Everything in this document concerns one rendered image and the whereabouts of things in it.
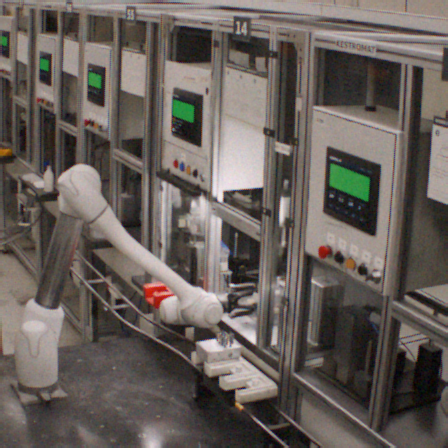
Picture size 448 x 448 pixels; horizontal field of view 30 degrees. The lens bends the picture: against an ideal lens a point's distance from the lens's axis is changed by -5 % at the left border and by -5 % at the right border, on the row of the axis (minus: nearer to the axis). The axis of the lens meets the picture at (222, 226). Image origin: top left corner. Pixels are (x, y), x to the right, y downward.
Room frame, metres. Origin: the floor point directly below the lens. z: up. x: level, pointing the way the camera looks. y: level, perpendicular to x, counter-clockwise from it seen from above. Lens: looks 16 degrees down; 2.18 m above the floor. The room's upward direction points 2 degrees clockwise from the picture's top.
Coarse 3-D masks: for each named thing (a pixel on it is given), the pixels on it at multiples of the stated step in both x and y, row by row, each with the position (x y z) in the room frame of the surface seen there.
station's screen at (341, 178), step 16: (336, 160) 2.41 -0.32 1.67; (336, 176) 2.41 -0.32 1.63; (352, 176) 2.34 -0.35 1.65; (368, 176) 2.27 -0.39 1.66; (336, 192) 2.40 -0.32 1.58; (352, 192) 2.34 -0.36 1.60; (368, 192) 2.27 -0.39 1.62; (336, 208) 2.40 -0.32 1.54; (352, 208) 2.33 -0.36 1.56; (368, 208) 2.27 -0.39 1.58; (368, 224) 2.26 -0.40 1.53
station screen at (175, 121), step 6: (174, 96) 3.40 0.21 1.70; (180, 96) 3.35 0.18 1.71; (186, 102) 3.30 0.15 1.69; (192, 102) 3.26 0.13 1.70; (174, 120) 3.40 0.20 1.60; (180, 120) 3.35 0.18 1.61; (186, 120) 3.30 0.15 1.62; (174, 126) 3.40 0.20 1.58; (180, 126) 3.35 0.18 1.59; (186, 126) 3.30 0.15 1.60; (192, 126) 3.25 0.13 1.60; (174, 132) 3.39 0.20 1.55; (180, 132) 3.34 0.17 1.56; (186, 132) 3.30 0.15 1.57; (192, 132) 3.25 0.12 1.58; (192, 138) 3.25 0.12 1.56
